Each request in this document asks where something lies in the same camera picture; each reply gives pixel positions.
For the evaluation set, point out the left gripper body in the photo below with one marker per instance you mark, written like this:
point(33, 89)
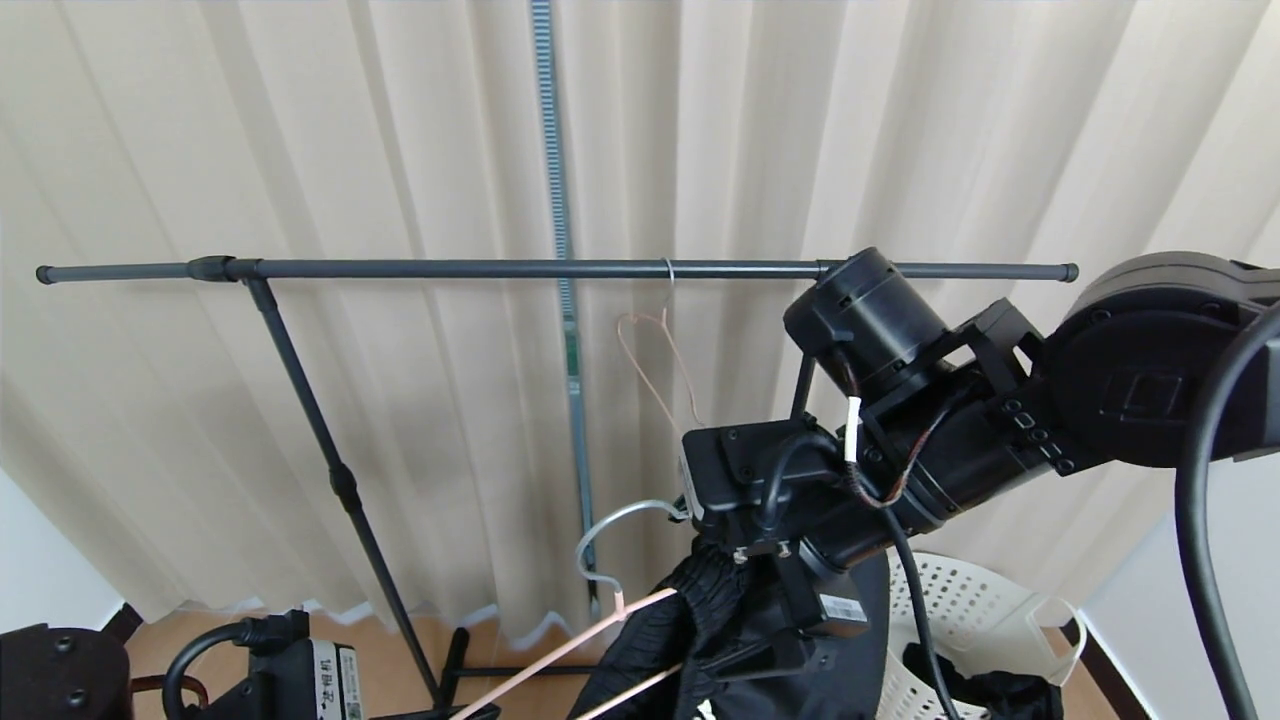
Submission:
point(285, 690)

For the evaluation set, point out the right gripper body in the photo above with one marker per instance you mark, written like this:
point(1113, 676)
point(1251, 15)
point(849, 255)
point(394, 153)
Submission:
point(980, 460)

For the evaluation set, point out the pink clothes hanger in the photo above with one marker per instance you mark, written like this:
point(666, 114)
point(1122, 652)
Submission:
point(668, 285)
point(560, 657)

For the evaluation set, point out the white laundry basket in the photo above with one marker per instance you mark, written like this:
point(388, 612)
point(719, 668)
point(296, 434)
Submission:
point(990, 600)

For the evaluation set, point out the black clothes rack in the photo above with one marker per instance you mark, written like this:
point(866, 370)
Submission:
point(400, 269)

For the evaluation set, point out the black garment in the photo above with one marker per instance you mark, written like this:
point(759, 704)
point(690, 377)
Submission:
point(1000, 692)

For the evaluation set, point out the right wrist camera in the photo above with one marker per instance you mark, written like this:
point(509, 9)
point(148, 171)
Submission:
point(730, 470)

